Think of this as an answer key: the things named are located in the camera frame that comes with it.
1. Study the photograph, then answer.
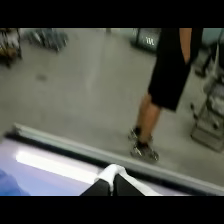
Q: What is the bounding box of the person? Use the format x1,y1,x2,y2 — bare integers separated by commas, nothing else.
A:
127,27,205,164

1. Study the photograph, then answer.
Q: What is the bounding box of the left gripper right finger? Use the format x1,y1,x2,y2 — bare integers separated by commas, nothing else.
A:
112,173,145,197

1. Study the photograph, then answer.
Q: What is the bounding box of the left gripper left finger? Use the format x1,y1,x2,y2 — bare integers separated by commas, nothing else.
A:
79,178,112,197

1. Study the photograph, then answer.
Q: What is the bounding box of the white T-shirt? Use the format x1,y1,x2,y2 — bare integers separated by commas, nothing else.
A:
93,163,162,197

